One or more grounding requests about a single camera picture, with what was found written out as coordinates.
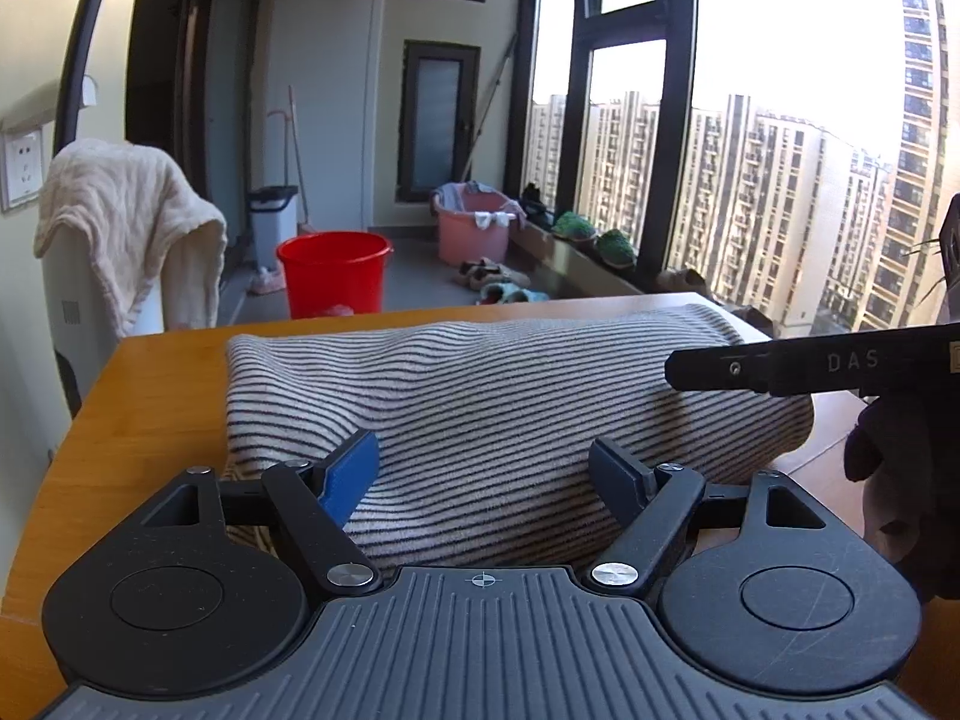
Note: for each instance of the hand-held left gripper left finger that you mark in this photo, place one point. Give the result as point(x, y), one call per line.
point(349, 476)

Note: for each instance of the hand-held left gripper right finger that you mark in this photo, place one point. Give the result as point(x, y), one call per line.
point(615, 476)

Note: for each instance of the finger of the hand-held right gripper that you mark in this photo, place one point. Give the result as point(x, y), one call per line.
point(735, 369)

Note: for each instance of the striped grey sweater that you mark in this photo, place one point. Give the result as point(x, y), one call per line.
point(487, 405)

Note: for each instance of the leaning clothes poles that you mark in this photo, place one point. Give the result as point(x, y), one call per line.
point(487, 105)

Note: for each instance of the person's right hand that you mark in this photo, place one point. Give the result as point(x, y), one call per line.
point(907, 480)

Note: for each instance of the apartment buildings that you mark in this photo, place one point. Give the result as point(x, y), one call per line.
point(780, 217)

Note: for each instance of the green fuzzy slipper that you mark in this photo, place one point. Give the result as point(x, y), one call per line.
point(615, 247)
point(574, 226)

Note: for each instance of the red plastic bucket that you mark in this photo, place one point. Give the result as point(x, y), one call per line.
point(334, 277)

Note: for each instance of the blue floor slippers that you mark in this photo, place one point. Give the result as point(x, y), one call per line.
point(514, 294)

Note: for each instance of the pink slippers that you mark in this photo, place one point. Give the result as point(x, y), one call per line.
point(266, 283)

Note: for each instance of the brown floor slippers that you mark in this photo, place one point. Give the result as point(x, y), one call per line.
point(484, 272)

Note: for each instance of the dark shoes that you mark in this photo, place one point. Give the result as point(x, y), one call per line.
point(536, 206)

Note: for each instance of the white pedal trash bin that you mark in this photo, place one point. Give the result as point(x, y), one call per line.
point(274, 229)

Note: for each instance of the pink laundry basin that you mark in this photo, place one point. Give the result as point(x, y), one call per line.
point(472, 240)

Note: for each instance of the cream towel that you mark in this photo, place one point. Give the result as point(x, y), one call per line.
point(120, 217)

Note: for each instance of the dark frosted glass door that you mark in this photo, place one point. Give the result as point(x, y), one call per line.
point(437, 120)

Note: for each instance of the black curved pole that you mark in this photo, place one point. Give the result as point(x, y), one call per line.
point(79, 67)

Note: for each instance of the black window frame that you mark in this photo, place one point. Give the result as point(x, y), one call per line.
point(679, 127)

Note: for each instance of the white wall socket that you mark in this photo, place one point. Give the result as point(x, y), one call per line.
point(21, 169)

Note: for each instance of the white wall clip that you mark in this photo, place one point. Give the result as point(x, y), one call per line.
point(88, 90)

